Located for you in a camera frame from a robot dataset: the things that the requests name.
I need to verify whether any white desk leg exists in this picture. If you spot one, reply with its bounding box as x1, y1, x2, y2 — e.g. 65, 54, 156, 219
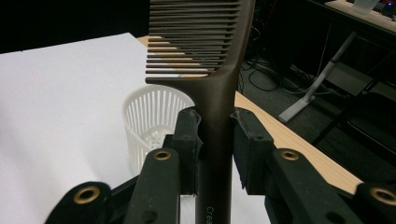
277, 31, 358, 124

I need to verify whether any grey flat panel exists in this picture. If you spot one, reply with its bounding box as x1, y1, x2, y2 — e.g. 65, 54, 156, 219
323, 61, 375, 96

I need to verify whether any wooden-top desk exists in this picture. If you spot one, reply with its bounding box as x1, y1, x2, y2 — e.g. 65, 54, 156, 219
306, 0, 396, 41

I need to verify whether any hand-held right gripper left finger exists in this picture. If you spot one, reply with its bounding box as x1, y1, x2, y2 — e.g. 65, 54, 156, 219
163, 106, 204, 195

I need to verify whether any black metal stand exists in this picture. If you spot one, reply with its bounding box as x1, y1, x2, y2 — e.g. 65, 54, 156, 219
311, 92, 396, 147

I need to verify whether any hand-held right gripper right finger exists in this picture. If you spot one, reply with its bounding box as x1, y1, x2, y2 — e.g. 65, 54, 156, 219
230, 106, 276, 195

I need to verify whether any white floor cable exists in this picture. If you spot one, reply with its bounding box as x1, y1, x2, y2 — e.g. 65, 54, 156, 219
279, 83, 335, 96

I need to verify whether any black floor cable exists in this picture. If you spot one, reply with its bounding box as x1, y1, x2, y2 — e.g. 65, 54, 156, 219
241, 57, 283, 93

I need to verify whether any brown plastic comb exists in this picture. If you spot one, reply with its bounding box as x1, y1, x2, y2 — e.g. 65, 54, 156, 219
144, 0, 257, 224

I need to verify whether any translucent plastic container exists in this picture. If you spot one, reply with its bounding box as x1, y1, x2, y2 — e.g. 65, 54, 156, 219
351, 0, 381, 16

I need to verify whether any white slotted plastic basket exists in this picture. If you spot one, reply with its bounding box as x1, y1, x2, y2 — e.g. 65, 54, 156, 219
121, 84, 195, 176

